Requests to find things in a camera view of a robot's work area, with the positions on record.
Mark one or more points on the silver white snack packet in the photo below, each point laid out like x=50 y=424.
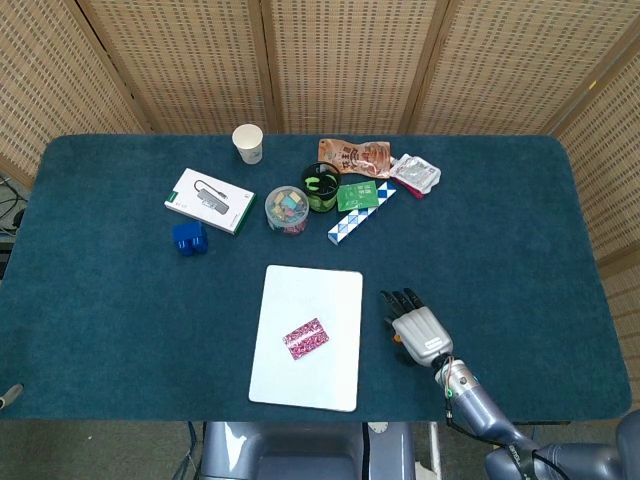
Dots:
x=415 y=172

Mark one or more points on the brown snack pouch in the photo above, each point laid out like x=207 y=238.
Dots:
x=355 y=157

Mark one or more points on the white paper cup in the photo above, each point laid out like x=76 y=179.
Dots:
x=248 y=142

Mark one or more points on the white rectangular board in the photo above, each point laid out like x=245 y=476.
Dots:
x=310 y=295

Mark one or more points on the white green USB hub box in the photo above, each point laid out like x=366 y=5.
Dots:
x=207 y=200

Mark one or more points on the woven bamboo folding screen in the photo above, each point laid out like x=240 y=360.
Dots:
x=350 y=60

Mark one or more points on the white table leg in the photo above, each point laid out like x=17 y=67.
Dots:
x=434 y=445

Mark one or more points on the blue white snake puzzle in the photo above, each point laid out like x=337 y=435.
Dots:
x=345 y=230

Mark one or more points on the grey robot torso base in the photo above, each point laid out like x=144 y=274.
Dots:
x=300 y=455

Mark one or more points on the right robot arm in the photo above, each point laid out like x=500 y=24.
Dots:
x=480 y=405

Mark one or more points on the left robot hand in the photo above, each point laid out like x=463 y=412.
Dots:
x=11 y=395

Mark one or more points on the blue toy building block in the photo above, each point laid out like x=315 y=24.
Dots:
x=190 y=237

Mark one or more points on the black mesh pen holder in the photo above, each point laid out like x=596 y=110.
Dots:
x=327 y=197

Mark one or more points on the green sachet packet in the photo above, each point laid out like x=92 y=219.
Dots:
x=357 y=196

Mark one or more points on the pink patterned card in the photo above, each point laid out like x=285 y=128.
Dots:
x=306 y=339

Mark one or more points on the teal felt table cover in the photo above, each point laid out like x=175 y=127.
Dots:
x=100 y=325

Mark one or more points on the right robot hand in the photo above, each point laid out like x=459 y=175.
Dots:
x=422 y=332

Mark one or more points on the clear jar of binder clips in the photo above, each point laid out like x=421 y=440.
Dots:
x=286 y=207

